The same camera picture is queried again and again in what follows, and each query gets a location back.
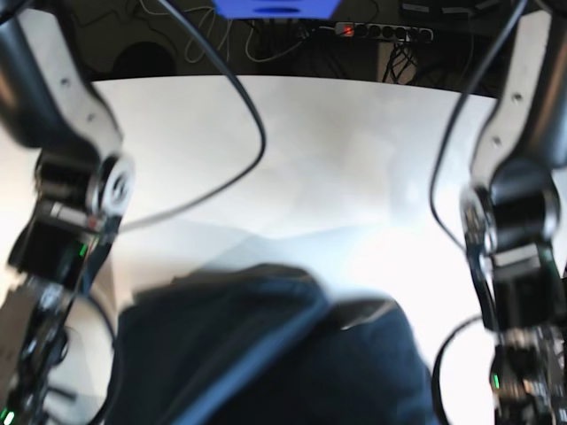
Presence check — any light coiled cable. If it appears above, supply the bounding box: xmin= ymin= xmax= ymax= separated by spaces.
xmin=132 ymin=0 xmax=307 ymax=64

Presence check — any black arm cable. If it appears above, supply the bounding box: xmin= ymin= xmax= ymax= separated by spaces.
xmin=119 ymin=0 xmax=268 ymax=231

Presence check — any dark blue t-shirt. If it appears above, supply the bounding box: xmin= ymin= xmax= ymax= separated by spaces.
xmin=107 ymin=264 xmax=437 ymax=424

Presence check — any black power strip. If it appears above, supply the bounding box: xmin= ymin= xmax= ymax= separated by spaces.
xmin=334 ymin=21 xmax=434 ymax=43

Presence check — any blue plastic bin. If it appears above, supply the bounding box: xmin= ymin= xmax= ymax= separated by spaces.
xmin=213 ymin=0 xmax=340 ymax=19

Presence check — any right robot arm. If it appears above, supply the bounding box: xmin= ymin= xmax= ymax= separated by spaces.
xmin=1 ymin=1 xmax=135 ymax=424

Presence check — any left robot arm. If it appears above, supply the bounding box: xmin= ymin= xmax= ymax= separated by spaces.
xmin=461 ymin=1 xmax=566 ymax=424

